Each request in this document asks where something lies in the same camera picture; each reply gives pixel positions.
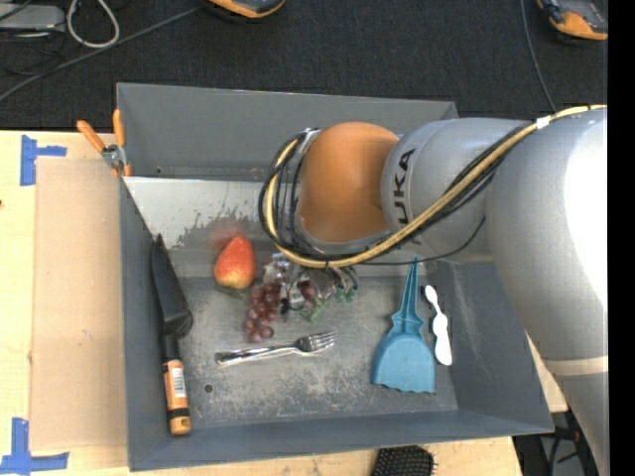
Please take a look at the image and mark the purple toy grapes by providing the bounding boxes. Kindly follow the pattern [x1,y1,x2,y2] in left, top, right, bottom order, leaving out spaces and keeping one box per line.
[242,264,318,344]

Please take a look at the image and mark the silver metal fork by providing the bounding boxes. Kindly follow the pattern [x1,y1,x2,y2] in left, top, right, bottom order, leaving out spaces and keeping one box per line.
[213,330,339,368]

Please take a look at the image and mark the red and yellow toy pear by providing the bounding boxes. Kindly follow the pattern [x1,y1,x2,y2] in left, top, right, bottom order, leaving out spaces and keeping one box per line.
[212,235,258,292]

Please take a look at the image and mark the grey metal bin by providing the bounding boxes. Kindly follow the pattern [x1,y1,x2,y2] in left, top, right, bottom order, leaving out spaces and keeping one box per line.
[115,81,556,473]

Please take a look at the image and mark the blue plastic dustpan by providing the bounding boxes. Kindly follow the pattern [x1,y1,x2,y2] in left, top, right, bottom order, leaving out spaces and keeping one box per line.
[370,256,439,396]

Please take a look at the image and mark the white plastic spoon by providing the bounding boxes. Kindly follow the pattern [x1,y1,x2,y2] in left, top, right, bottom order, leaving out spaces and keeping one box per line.
[423,284,454,367]

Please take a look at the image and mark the black hairbrush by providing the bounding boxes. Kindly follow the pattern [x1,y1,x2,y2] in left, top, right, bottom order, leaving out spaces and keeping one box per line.
[371,444,440,476]

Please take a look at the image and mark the brown cardboard board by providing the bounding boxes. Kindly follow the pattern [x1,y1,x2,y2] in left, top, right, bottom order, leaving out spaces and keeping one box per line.
[28,156,131,453]

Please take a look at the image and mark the black trowel with orange handle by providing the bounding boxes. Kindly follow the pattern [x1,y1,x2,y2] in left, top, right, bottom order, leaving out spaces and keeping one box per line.
[150,233,194,437]

